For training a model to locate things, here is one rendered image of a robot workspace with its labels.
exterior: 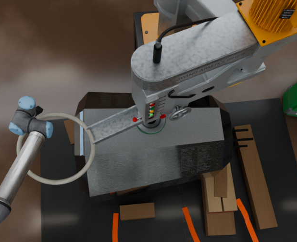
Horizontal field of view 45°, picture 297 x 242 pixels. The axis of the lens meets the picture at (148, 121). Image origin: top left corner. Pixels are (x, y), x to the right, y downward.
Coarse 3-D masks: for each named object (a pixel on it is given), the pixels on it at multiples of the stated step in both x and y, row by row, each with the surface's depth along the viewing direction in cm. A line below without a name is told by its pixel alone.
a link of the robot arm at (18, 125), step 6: (18, 114) 200; (24, 114) 200; (30, 114) 204; (12, 120) 199; (18, 120) 198; (24, 120) 198; (12, 126) 196; (18, 126) 197; (24, 126) 197; (12, 132) 202; (18, 132) 199; (24, 132) 200
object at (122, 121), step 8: (120, 112) 237; (128, 112) 241; (136, 112) 240; (104, 120) 237; (112, 120) 241; (120, 120) 240; (128, 120) 239; (88, 128) 237; (96, 128) 240; (104, 128) 240; (112, 128) 239; (120, 128) 238; (128, 128) 236; (96, 136) 239; (104, 136) 233; (112, 136) 237; (96, 144) 238
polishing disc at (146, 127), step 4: (156, 120) 256; (160, 120) 256; (164, 120) 257; (140, 124) 255; (144, 124) 255; (148, 124) 255; (152, 124) 255; (156, 124) 255; (160, 124) 255; (140, 128) 254; (144, 128) 254; (148, 128) 254; (152, 128) 254; (156, 128) 254; (160, 128) 254; (148, 132) 253; (152, 132) 253
